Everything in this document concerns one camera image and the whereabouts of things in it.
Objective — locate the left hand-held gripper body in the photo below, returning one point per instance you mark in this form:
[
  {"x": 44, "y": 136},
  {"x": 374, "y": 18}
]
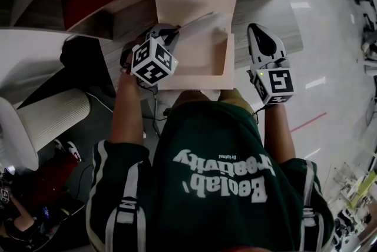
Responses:
[{"x": 147, "y": 68}]

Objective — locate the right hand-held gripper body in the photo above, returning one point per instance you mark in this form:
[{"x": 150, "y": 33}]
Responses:
[{"x": 279, "y": 81}]

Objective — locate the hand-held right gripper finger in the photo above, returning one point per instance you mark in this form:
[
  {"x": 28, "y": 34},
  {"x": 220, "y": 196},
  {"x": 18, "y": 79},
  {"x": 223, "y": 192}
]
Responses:
[
  {"x": 279, "y": 52},
  {"x": 252, "y": 49}
]

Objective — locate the white A4 paper sheet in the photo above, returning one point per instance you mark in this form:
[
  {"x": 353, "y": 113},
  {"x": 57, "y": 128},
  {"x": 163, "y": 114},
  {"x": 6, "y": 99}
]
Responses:
[{"x": 206, "y": 22}]

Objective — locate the person's right forearm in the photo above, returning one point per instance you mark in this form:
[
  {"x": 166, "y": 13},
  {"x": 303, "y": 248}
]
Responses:
[{"x": 278, "y": 133}]

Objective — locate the person's left forearm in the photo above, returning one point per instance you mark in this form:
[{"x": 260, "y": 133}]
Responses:
[{"x": 128, "y": 115}]

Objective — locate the person's left hand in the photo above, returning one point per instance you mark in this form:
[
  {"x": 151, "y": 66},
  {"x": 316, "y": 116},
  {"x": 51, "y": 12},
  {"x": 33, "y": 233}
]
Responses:
[{"x": 126, "y": 58}]

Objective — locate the grey wooden shelf desk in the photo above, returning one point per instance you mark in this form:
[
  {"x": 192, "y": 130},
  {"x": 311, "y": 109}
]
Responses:
[{"x": 259, "y": 24}]

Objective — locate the khaki shorts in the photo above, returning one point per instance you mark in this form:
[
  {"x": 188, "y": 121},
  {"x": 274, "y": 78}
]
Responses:
[{"x": 235, "y": 97}]

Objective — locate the white table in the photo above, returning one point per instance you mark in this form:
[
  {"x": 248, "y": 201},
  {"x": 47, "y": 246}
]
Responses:
[{"x": 29, "y": 59}]

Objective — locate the white cluttered storage shelf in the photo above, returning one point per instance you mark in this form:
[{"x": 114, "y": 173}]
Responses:
[{"x": 353, "y": 200}]

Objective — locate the dark green printed t-shirt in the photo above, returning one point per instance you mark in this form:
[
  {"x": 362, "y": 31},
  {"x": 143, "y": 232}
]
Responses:
[{"x": 212, "y": 215}]

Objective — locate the white ribbed pedestal stand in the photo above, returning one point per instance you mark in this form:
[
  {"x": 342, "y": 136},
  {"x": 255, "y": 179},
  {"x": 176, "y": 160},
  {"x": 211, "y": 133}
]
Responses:
[{"x": 53, "y": 118}]

